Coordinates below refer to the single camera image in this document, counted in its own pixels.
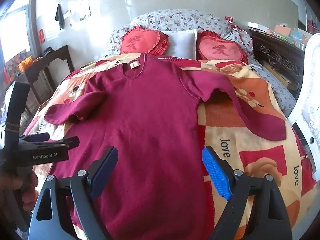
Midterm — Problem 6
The dark cloth hanging on wall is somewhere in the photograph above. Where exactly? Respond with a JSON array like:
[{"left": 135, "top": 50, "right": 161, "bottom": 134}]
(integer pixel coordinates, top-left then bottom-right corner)
[{"left": 55, "top": 3, "right": 65, "bottom": 30}]

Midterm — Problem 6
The floral quilt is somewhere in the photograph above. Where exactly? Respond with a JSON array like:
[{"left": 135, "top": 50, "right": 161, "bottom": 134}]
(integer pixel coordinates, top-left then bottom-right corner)
[{"left": 106, "top": 9, "right": 296, "bottom": 117}]

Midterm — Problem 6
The dark wooden side table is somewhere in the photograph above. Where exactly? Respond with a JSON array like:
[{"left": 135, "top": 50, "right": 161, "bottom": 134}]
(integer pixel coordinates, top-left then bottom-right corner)
[{"left": 23, "top": 45, "right": 75, "bottom": 105}]

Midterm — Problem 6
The red heart pillow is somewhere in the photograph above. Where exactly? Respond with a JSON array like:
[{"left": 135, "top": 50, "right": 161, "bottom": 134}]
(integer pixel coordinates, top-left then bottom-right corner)
[
  {"left": 120, "top": 25, "right": 170, "bottom": 55},
  {"left": 196, "top": 30, "right": 248, "bottom": 64}
]

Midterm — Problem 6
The window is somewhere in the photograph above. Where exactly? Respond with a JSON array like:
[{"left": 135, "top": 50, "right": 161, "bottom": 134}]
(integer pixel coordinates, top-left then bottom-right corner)
[{"left": 1, "top": 0, "right": 31, "bottom": 62}]

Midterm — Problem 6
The white pillow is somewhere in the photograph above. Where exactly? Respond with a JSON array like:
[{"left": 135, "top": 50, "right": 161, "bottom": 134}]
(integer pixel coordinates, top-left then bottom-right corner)
[{"left": 162, "top": 30, "right": 197, "bottom": 60}]

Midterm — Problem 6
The person's left hand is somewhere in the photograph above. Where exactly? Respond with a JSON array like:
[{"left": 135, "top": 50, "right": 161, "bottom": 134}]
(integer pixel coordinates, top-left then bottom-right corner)
[{"left": 0, "top": 171, "right": 39, "bottom": 212}]

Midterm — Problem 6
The white plastic chair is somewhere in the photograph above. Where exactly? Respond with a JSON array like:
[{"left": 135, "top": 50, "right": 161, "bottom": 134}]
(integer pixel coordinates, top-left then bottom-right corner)
[{"left": 289, "top": 34, "right": 319, "bottom": 181}]

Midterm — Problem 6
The right red heart pillow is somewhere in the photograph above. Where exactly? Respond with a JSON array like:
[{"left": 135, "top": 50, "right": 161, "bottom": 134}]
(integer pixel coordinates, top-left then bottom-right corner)
[{"left": 196, "top": 30, "right": 248, "bottom": 64}]

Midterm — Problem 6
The maroon long-sleeve sweater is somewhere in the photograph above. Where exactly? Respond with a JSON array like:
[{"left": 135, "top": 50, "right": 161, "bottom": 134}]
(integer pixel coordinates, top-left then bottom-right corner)
[{"left": 44, "top": 54, "right": 286, "bottom": 239}]

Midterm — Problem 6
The orange basket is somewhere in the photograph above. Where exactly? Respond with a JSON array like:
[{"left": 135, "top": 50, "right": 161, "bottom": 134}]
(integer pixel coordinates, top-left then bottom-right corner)
[{"left": 18, "top": 56, "right": 34, "bottom": 72}]

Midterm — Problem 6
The left red heart pillow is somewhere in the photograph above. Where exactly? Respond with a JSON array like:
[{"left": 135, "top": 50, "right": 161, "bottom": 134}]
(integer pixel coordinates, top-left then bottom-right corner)
[{"left": 120, "top": 25, "right": 170, "bottom": 55}]

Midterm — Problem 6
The wall calendar poster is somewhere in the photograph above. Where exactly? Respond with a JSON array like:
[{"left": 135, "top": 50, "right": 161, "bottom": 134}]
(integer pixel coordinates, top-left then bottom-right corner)
[{"left": 71, "top": 0, "right": 91, "bottom": 21}]

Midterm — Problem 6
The dark carved wooden headboard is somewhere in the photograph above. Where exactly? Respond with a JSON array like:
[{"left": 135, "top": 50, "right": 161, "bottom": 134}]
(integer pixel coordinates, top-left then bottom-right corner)
[{"left": 249, "top": 28, "right": 304, "bottom": 99}]

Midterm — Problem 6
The red wall decoration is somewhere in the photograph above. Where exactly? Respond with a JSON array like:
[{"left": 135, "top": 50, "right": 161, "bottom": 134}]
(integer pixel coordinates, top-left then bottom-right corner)
[{"left": 39, "top": 29, "right": 46, "bottom": 44}]

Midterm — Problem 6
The orange patterned love blanket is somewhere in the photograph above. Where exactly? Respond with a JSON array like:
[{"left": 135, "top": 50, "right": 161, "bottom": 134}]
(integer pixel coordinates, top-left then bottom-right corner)
[{"left": 26, "top": 54, "right": 317, "bottom": 226}]

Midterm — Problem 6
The black hat on table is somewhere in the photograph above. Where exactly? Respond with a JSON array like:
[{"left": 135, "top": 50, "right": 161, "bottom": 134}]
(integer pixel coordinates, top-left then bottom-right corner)
[{"left": 43, "top": 47, "right": 54, "bottom": 57}]

